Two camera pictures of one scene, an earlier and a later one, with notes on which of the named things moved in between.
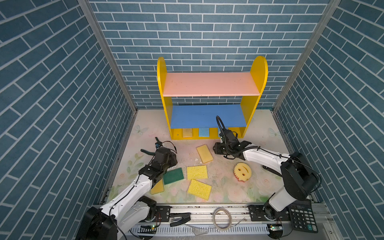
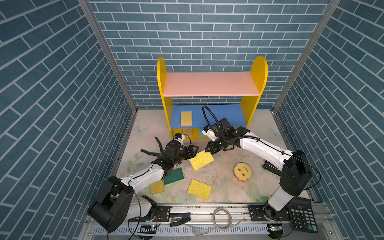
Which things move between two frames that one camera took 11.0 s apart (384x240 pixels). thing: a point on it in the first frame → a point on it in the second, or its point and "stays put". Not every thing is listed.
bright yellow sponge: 197,172 → 201,159
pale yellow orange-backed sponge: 187,132 stays put
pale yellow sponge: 204,153 → 186,118
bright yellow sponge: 200,189 stays put
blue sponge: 204,132 stays put
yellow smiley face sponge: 242,171 stays put
